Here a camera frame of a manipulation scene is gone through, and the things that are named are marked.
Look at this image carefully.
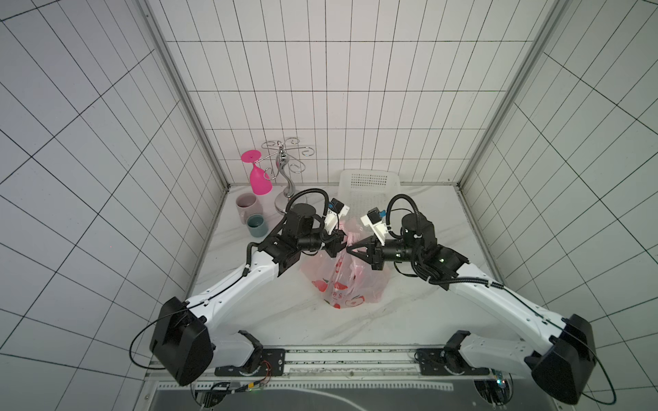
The teal small cup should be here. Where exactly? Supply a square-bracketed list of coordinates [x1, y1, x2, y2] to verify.
[246, 214, 269, 238]

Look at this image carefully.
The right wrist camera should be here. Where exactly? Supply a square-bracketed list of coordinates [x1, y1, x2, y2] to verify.
[361, 207, 388, 246]

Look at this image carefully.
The white plastic basket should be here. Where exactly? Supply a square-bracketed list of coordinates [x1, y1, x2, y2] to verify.
[336, 170, 401, 223]

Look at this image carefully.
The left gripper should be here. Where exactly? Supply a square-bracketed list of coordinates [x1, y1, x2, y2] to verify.
[299, 224, 358, 258]

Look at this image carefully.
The silver glass holder stand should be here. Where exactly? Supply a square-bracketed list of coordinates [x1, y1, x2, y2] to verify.
[260, 137, 315, 215]

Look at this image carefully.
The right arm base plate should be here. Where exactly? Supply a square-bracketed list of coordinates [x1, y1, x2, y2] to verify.
[414, 348, 491, 377]

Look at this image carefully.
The pink ceramic mug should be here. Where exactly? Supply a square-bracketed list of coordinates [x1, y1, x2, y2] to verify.
[235, 193, 263, 224]

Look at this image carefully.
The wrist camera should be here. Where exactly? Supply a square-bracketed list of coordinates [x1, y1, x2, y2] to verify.
[361, 207, 388, 246]
[324, 198, 350, 235]

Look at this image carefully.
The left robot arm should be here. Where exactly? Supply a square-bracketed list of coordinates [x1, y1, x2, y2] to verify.
[149, 188, 350, 386]

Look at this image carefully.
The pink plastic bag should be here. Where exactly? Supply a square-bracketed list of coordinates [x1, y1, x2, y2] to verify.
[301, 250, 391, 309]

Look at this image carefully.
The magenta wine glass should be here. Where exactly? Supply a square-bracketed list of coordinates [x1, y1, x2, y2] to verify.
[241, 150, 273, 196]

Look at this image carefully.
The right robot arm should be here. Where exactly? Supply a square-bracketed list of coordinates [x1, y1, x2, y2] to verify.
[347, 194, 603, 405]

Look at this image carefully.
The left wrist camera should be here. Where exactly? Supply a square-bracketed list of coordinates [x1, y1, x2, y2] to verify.
[324, 198, 350, 235]

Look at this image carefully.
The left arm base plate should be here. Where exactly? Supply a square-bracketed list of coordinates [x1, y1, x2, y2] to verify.
[214, 349, 286, 378]

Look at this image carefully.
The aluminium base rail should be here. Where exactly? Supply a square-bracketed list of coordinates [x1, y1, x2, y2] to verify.
[202, 338, 539, 384]

